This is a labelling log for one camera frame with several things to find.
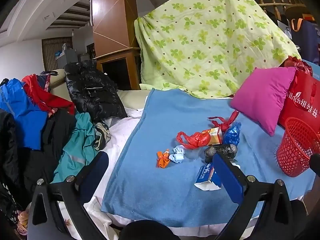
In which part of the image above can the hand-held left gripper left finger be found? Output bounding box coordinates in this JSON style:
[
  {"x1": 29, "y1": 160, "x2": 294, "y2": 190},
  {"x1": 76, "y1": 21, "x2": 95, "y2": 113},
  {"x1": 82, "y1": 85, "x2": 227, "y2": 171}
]
[{"x1": 27, "y1": 151, "x2": 109, "y2": 240}]

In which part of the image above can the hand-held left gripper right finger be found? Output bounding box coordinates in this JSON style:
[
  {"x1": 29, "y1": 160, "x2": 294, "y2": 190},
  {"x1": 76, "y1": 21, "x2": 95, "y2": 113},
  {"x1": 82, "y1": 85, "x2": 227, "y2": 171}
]
[{"x1": 212, "y1": 152, "x2": 309, "y2": 240}]

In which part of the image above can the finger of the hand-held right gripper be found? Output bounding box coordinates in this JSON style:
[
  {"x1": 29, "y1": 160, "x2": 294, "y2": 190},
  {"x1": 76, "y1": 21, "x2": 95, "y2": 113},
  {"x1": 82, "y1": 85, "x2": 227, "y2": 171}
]
[{"x1": 309, "y1": 153, "x2": 320, "y2": 176}]

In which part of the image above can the red plastic mesh basket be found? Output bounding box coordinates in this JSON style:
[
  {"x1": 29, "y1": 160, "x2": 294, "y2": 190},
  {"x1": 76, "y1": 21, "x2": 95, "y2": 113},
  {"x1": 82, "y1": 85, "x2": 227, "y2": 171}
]
[{"x1": 276, "y1": 117, "x2": 320, "y2": 178}]

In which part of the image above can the black plastic bag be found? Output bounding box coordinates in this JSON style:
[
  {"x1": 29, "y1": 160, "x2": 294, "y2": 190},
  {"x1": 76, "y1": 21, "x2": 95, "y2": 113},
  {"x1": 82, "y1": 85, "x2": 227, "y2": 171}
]
[{"x1": 204, "y1": 144, "x2": 238, "y2": 164}]

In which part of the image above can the blue plastic bag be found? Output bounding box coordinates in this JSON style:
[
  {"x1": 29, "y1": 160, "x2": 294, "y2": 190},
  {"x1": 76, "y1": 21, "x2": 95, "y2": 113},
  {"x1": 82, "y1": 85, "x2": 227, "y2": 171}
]
[{"x1": 222, "y1": 122, "x2": 242, "y2": 146}]

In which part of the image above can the yellow and orange box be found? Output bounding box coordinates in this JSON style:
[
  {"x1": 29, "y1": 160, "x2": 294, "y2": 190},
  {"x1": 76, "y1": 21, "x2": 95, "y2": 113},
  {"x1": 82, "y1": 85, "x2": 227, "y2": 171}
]
[{"x1": 201, "y1": 127, "x2": 223, "y2": 146}]

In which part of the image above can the red ribbon bag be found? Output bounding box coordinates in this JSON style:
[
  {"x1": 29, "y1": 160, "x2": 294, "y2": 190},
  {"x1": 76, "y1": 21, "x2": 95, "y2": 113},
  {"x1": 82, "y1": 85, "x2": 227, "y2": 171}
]
[{"x1": 207, "y1": 110, "x2": 240, "y2": 132}]

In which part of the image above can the light blue bag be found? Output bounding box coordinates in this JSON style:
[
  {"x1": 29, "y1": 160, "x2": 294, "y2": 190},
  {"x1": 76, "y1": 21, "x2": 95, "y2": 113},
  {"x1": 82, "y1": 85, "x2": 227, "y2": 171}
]
[{"x1": 169, "y1": 145, "x2": 187, "y2": 164}]

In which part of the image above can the orange wrapper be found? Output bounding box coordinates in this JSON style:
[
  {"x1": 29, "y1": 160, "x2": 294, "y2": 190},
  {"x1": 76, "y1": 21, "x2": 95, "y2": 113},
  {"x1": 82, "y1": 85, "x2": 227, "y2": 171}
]
[{"x1": 156, "y1": 149, "x2": 172, "y2": 168}]

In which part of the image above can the blue and white carton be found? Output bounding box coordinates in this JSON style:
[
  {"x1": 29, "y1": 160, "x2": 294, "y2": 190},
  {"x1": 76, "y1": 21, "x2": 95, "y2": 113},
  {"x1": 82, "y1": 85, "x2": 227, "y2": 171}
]
[{"x1": 194, "y1": 162, "x2": 223, "y2": 192}]

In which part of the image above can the teal jacket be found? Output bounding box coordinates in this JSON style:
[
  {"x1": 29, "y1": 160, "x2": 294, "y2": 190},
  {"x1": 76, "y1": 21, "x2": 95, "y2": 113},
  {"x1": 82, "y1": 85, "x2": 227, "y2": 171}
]
[{"x1": 51, "y1": 112, "x2": 100, "y2": 184}]

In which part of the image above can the grey patterned garment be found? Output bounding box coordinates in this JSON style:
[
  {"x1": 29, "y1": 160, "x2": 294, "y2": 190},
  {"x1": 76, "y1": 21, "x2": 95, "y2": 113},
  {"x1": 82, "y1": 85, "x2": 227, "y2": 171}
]
[{"x1": 94, "y1": 122, "x2": 110, "y2": 150}]

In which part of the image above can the white bed sheet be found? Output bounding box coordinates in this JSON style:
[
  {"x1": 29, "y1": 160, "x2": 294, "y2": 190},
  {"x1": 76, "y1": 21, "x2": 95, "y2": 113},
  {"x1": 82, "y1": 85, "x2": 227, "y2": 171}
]
[{"x1": 56, "y1": 110, "x2": 150, "y2": 240}]

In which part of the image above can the red plastic bag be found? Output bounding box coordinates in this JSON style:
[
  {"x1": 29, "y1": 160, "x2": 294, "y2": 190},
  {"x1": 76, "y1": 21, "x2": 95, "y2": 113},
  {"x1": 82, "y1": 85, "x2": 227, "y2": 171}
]
[{"x1": 176, "y1": 131, "x2": 211, "y2": 150}]

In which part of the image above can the black garment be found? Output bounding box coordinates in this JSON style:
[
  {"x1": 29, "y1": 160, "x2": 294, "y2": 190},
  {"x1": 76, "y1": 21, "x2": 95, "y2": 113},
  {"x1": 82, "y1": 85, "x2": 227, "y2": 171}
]
[{"x1": 0, "y1": 109, "x2": 77, "y2": 205}]

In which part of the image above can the blue blanket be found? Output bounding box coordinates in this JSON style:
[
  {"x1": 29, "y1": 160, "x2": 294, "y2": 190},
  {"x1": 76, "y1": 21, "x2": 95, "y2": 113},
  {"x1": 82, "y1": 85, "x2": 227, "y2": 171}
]
[{"x1": 101, "y1": 88, "x2": 316, "y2": 228}]

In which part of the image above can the red tote bag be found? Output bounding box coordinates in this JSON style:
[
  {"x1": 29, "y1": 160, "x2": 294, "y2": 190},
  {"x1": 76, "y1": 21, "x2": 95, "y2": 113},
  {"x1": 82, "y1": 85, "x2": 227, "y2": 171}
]
[{"x1": 277, "y1": 56, "x2": 320, "y2": 133}]

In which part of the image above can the black puffer jacket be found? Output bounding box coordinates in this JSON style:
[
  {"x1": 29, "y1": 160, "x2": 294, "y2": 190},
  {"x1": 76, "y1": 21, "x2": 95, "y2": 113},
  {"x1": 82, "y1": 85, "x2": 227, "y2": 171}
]
[{"x1": 64, "y1": 60, "x2": 128, "y2": 120}]

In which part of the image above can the pink pillow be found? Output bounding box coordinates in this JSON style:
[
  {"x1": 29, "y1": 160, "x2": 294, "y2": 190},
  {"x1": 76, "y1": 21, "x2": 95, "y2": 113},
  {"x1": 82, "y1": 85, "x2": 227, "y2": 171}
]
[{"x1": 230, "y1": 67, "x2": 297, "y2": 137}]

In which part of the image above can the beige sofa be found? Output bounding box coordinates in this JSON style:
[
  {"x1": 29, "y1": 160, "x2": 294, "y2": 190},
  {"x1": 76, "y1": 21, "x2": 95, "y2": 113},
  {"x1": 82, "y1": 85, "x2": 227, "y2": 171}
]
[{"x1": 49, "y1": 69, "x2": 150, "y2": 110}]

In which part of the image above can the dark floral cloth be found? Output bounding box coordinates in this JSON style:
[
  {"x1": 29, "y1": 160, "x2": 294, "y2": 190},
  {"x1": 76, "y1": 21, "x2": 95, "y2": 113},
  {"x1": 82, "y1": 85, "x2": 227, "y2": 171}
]
[{"x1": 0, "y1": 182, "x2": 28, "y2": 230}]

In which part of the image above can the red jacket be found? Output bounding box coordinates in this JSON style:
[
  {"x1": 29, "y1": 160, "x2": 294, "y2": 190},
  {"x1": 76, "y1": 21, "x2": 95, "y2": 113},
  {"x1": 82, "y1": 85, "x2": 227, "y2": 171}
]
[{"x1": 21, "y1": 74, "x2": 75, "y2": 117}]

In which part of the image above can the light blue flat box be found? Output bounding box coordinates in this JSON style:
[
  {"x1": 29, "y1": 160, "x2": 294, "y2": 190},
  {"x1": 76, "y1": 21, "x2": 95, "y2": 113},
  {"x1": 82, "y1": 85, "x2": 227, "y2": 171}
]
[{"x1": 301, "y1": 59, "x2": 320, "y2": 80}]

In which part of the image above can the blue jacket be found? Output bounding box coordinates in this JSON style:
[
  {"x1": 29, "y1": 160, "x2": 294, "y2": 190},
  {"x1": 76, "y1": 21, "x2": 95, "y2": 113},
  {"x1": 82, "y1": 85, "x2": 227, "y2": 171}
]
[{"x1": 0, "y1": 78, "x2": 49, "y2": 151}]

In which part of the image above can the wooden cabinet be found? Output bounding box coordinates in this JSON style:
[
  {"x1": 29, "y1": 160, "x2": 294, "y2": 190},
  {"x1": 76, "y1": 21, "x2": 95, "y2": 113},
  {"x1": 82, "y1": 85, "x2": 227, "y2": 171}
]
[{"x1": 92, "y1": 47, "x2": 142, "y2": 90}]

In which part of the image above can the wooden lattice door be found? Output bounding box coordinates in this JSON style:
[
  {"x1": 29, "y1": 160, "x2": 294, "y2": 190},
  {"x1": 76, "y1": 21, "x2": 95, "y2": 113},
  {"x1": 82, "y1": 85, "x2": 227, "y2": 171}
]
[{"x1": 41, "y1": 37, "x2": 73, "y2": 72}]

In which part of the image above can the green clover quilt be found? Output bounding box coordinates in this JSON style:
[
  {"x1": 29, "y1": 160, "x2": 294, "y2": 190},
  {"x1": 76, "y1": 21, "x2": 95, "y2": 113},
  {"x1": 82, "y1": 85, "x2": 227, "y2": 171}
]
[{"x1": 134, "y1": 0, "x2": 302, "y2": 99}]

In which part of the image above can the wooden column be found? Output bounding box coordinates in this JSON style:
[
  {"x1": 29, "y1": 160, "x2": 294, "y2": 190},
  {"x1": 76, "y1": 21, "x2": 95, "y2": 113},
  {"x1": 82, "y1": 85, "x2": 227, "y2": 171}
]
[{"x1": 90, "y1": 0, "x2": 139, "y2": 59}]

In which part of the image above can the navy bag with orange handle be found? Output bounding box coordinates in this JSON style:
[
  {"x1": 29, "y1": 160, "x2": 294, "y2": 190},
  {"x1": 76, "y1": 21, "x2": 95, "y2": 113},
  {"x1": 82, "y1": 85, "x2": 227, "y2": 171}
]
[{"x1": 290, "y1": 17, "x2": 320, "y2": 65}]

